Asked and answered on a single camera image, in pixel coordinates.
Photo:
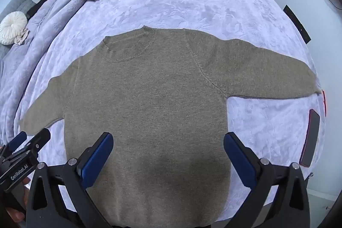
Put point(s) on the phone with red case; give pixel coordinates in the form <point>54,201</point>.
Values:
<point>311,137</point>

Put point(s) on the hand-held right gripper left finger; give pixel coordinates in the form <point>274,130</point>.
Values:
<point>96,158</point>

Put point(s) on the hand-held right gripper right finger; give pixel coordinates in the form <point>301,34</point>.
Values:
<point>239,160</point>

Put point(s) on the person's left hand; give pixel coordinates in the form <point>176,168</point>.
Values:
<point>16,215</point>

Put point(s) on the red edged object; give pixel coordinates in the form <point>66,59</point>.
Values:
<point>324,102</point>

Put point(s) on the black flat strip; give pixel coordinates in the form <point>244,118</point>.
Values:
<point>298,26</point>

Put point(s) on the white round cushion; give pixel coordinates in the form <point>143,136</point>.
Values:
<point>12,27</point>

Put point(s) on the olive knit sweater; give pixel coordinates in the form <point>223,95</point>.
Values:
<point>160,110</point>

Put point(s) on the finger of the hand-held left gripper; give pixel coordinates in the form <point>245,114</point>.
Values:
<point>16,139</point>
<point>40,138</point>

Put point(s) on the grey quilted sofa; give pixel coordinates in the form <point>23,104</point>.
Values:
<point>18,3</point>

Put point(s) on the dark object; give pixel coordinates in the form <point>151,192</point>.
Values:
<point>36,7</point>

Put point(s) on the beige crumpled cloth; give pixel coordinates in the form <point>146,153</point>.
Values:
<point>22,35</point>

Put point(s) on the lavender plush blanket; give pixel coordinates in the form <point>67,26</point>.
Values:
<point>203,11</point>

